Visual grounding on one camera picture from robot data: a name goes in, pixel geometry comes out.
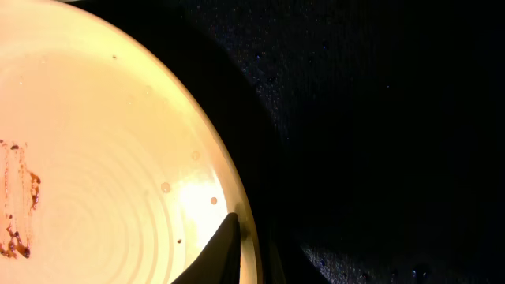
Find yellow plate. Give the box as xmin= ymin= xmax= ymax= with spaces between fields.
xmin=1 ymin=1 xmax=263 ymax=283

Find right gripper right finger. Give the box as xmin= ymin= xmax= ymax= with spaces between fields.
xmin=268 ymin=239 xmax=286 ymax=284

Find black round tray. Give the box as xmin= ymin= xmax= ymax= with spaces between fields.
xmin=77 ymin=1 xmax=504 ymax=283

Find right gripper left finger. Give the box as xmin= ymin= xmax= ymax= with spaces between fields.
xmin=173 ymin=213 xmax=241 ymax=284

